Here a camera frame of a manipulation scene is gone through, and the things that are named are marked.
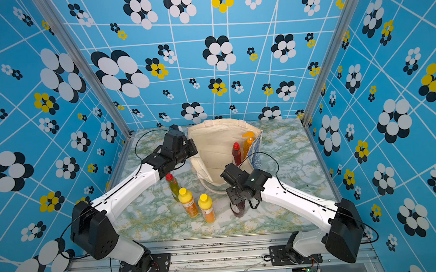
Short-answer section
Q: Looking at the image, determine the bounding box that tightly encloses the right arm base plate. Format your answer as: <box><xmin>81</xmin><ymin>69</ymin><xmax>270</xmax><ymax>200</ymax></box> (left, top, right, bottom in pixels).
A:
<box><xmin>265</xmin><ymin>245</ymin><xmax>324</xmax><ymax>267</ymax></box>

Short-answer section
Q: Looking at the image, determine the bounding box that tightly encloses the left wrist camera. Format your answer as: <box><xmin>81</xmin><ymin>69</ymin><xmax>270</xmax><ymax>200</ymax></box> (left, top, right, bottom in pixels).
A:
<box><xmin>169</xmin><ymin>125</ymin><xmax>182</xmax><ymax>131</ymax></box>

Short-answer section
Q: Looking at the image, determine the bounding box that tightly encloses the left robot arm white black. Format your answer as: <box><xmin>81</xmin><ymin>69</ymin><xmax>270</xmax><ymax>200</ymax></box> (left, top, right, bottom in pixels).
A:
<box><xmin>70</xmin><ymin>125</ymin><xmax>198</xmax><ymax>272</ymax></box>

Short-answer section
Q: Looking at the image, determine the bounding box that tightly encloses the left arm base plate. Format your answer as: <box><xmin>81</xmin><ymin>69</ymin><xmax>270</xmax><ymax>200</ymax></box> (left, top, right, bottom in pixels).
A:
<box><xmin>118</xmin><ymin>253</ymin><xmax>172</xmax><ymax>272</ymax></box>

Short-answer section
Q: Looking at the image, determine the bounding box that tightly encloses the orange bottle yellow cap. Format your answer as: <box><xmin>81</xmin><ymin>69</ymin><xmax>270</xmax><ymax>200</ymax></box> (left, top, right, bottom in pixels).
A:
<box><xmin>198</xmin><ymin>194</ymin><xmax>216</xmax><ymax>223</ymax></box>
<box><xmin>178</xmin><ymin>188</ymin><xmax>199</xmax><ymax>218</ymax></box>

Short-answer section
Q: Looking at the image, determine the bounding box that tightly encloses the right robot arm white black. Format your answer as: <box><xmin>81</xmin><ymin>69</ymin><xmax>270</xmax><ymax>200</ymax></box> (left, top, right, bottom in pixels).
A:
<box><xmin>220</xmin><ymin>164</ymin><xmax>365</xmax><ymax>264</ymax></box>

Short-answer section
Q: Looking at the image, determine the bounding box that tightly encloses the cream canvas shopping bag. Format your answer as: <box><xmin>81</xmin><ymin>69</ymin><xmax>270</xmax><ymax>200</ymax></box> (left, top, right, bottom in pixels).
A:
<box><xmin>187</xmin><ymin>118</ymin><xmax>263</xmax><ymax>195</ymax></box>

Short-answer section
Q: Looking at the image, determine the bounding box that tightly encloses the green bottle red cap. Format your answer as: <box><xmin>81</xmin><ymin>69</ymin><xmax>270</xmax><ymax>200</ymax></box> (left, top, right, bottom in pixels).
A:
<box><xmin>165</xmin><ymin>173</ymin><xmax>180</xmax><ymax>202</ymax></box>

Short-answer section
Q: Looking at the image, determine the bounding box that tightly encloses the orange bottle yellow cap right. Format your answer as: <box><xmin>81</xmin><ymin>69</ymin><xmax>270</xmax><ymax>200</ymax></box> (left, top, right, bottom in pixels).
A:
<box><xmin>198</xmin><ymin>194</ymin><xmax>216</xmax><ymax>223</ymax></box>

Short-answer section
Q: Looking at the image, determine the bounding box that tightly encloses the dark red bottle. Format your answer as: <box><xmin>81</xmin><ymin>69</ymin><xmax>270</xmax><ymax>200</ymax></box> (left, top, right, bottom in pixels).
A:
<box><xmin>232</xmin><ymin>142</ymin><xmax>242</xmax><ymax>166</ymax></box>
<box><xmin>230</xmin><ymin>201</ymin><xmax>246</xmax><ymax>218</ymax></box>

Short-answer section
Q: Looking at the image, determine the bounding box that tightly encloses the aluminium frame rail front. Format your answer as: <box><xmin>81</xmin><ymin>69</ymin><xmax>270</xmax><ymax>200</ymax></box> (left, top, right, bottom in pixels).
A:
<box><xmin>68</xmin><ymin>232</ymin><xmax>385</xmax><ymax>272</ymax></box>

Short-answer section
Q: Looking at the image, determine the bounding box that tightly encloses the orange bottle yellow cap left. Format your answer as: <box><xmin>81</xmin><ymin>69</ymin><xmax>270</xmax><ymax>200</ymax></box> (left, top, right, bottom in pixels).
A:
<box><xmin>178</xmin><ymin>188</ymin><xmax>199</xmax><ymax>218</ymax></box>

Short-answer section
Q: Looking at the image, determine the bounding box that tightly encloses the orange pump dish soap bottle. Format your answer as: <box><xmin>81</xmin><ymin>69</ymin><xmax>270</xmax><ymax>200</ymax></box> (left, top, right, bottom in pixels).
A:
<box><xmin>242</xmin><ymin>131</ymin><xmax>256</xmax><ymax>159</ymax></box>

